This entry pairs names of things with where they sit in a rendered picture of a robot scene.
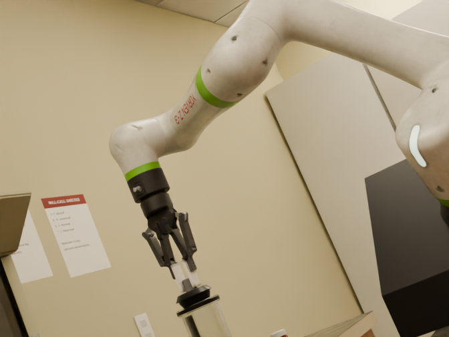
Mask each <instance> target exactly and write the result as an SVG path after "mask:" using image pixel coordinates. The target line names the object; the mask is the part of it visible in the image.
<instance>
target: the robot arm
mask: <svg viewBox="0 0 449 337"><path fill-rule="evenodd" d="M291 41H298V42H301V43H305V44H307V45H312V46H315V47H318V48H321V49H325V50H327V51H331V52H333V53H337V54H339V55H343V56H345V57H347V58H351V59H353V60H356V61H359V62H361V63H363V64H366V65H369V66H371V67H373V68H376V69H378V70H381V71H383V72H385V73H387V74H390V75H392V76H394V77H396V78H399V79H401V80H403V81H405V82H407V83H409V84H411V85H413V86H415V87H417V88H419V89H421V90H422V92H421V94H420V95H419V96H418V97H417V98H416V100H415V101H414V103H413V104H412V105H411V106H410V107H409V108H408V110H407V111H406V113H405V114H404V115H403V116H402V118H401V119H400V121H399V123H398V125H397V128H396V142H397V145H398V147H399V148H400V150H401V151H402V153H403V154H404V156H405V157H406V159H407V160H408V162H409V163H410V164H411V166H412V168H413V169H414V170H415V172H416V173H417V175H418V176H419V177H420V179H421V180H422V182H423V183H424V184H425V186H426V187H427V189H428V190H429V191H430V193H431V194H432V195H433V196H434V197H435V198H437V199H438V200H439V202H440V204H441V205H440V214H441V216H442V218H443V220H444V222H445V223H446V224H447V226H449V36H445V35H440V34H437V33H432V32H429V31H425V30H422V29H418V28H415V27H411V26H408V25H404V24H402V23H398V22H395V21H392V20H389V19H386V18H383V17H380V16H377V15H374V14H372V13H369V12H367V11H364V10H361V9H358V8H357V7H354V6H351V5H348V4H347V3H344V2H342V1H339V0H249V2H248V3H247V5H246V7H245V8H244V9H243V11H242V13H241V14H240V15H239V17H238V18H237V20H236V21H235V22H234V23H233V24H232V25H231V26H230V27H229V28H228V29H227V31H226V32H225V33H224V34H223V35H222V36H221V37H220V39H219V40H218V41H217V42H216V43H215V45H214V46H213V47H212V49H211V50H210V51H209V53H208V55H207V56H206V58H205V59H204V61H203V63H202V64H201V66H200V67H199V69H198V71H197V73H196V75H195V77H194V79H193V81H192V83H191V85H190V87H189V89H188V90H187V92H186V93H185V95H184V96H183V98H182V99H181V100H180V101H179V103H177V105H175V107H173V108H172V109H171V110H170V111H168V112H166V113H164V114H161V115H159V116H155V117H153V118H147V119H144V120H139V121H134V122H127V123H124V124H121V125H120V126H119V127H117V128H116V129H115V130H114V131H113V133H112V135H111V137H110V141H109V147H110V152H111V154H112V156H113V157H114V159H115V161H116V162H117V163H118V165H119V167H120V168H121V170H122V172H123V174H124V177H125V179H126V182H127V184H128V187H129V189H130V192H131V194H132V196H133V199H134V202H135V203H140V207H141V209H142V212H143V214H144V216H145V218H147V220H148V228H147V230H146V231H145V232H143V233H142V236H143V238H145V240H147V242H148V244H149V246H150V248H151V250H152V252H153V254H154V255H155V257H156V259H157V261H158V263H159V265H160V267H168V268H169V270H170V273H171V275H172V278H173V279H175V280H176V281H177V284H178V287H179V288H180V291H181V293H183V292H185V291H186V290H185V289H184V286H183V284H182V281H183V280H184V279H185V276H184V274H183V272H182V269H181V266H180V264H179V263H178V262H175V258H174V254H173V252H172V248H171V244H170V240H169V235H171V236H172V238H173V240H174V242H175V244H176V246H177V248H178V249H179V251H180V253H181V254H182V256H183V258H182V264H183V266H184V268H185V270H186V273H187V275H188V278H189V280H190V282H191V284H192V287H193V288H194V287H196V286H199V285H201V283H200V280H199V278H198V276H197V274H196V271H195V270H196V269H197V268H196V264H195V262H194V260H193V258H192V256H193V254H194V253H195V252H196V251H197V248H196V244H195V241H194V237H193V235H192V231H191V229H190V225H189V222H188V213H187V212H182V213H178V212H177V211H176V210H175V209H174V207H173V203H172V200H171V198H170V195H169V194H168V193H167V192H168V191H169V190H170V186H169V184H168V181H167V180H166V177H165V175H164V172H163V170H162V167H161V165H160V162H159V160H158V158H160V157H162V156H166V155H169V154H173V153H177V152H182V151H185V150H188V149H190V148H192V147H193V146H194V145H195V144H196V142H197V140H198V139H199V137H200V135H201V134H202V132H203V131H204V129H205V128H206V127H207V126H208V125H209V124H210V123H211V122H212V121H213V120H214V119H215V118H217V117H218V116H220V115H221V114H222V113H223V112H226V111H227V110H228V109H230V108H232V107H233V106H234V105H236V104H237V103H239V102H240V101H241V100H242V99H244V98H245V97H246V96H248V95H249V94H250V93H251V92H252V91H253V90H254V89H256V88H257V87H258V86H259V85H260V84H261V83H262V82H263V81H264V80H265V79H266V77H267V76H268V74H269V72H270V70H271V68H272V67H273V64H274V63H275V60H276V59H277V56H278V55H279V52H280V51H281V50H282V49H283V47H284V46H285V45H286V44H287V43H289V42H291ZM177 220H178V221H179V225H180V229H181V231H182V235H181V233H180V229H179V227H178V225H177V224H176V222H177ZM153 231H154V232H155V233H156V235H157V238H158V240H159V241H160V244H159V242H158V240H157V238H156V237H155V235H154V232H153Z"/></svg>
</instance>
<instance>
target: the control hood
mask: <svg viewBox="0 0 449 337"><path fill-rule="evenodd" d="M30 199H31V191H29V190H28V191H14V192H6V193H0V257H1V256H4V255H11V254H12V253H15V252H16V251H17V250H18V248H19V243H20V240H21V235H22V232H23V227H24V224H25V218H26V215H27V210H28V207H29V202H30Z"/></svg>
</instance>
